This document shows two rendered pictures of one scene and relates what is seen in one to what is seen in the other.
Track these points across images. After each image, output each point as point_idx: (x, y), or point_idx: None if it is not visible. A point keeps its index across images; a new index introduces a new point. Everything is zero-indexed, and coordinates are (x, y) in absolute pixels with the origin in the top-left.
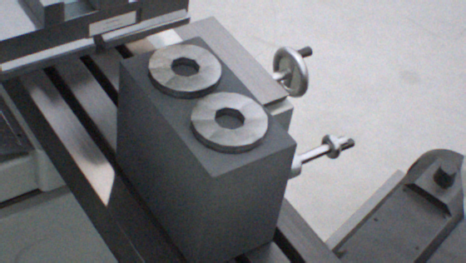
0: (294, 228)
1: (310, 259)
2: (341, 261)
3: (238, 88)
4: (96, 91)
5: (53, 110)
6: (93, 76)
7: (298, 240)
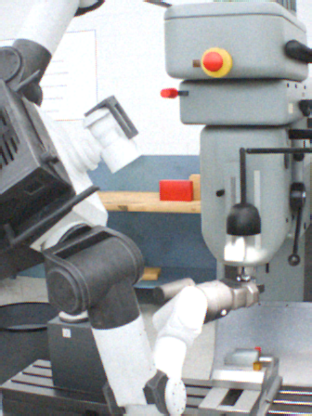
0: (46, 391)
1: (32, 386)
2: (19, 390)
3: (84, 325)
4: (187, 392)
5: (193, 381)
6: (198, 395)
7: (42, 389)
